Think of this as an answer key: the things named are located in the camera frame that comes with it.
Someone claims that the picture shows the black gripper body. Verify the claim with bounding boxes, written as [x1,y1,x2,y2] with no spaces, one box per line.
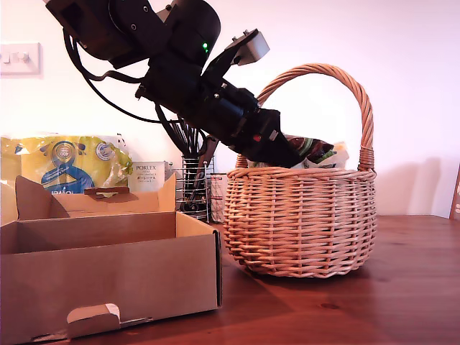
[224,88,282,154]

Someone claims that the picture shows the white Galaxy mini eggs bag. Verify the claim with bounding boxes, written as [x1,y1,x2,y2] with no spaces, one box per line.
[285,134,341,170]

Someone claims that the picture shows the chrome wire utensil holder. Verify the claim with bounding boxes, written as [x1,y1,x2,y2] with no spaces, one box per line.
[171,155,216,221]

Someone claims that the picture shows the white tin can red lines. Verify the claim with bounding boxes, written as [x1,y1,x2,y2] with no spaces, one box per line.
[210,172,228,224]

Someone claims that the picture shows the brown cardboard box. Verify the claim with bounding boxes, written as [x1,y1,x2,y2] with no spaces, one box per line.
[0,172,223,345]

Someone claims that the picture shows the woven wicker basket with handle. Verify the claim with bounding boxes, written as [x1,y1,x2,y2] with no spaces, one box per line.
[222,63,378,280]

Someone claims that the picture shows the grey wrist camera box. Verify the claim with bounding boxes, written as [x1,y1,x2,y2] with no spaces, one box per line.
[203,28,270,87]

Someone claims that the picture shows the black looping arm cable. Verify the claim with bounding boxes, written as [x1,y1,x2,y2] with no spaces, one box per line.
[70,34,147,84]
[63,28,183,125]

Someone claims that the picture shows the yellow plastic paper roll pack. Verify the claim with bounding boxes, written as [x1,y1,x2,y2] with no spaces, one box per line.
[0,133,134,226]

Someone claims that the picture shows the brown board with white dots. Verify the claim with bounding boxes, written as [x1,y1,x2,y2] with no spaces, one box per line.
[449,168,460,221]

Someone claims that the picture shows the black chopstick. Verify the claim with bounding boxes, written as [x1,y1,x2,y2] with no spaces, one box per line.
[181,124,197,159]
[171,121,188,159]

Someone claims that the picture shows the brown wooden spatula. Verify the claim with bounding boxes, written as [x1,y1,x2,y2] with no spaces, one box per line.
[186,135,220,213]

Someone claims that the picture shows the white Porlex box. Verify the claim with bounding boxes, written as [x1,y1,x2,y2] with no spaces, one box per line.
[131,160,173,193]

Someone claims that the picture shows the white light switch plate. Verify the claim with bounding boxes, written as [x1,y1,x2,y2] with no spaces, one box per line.
[0,42,41,77]

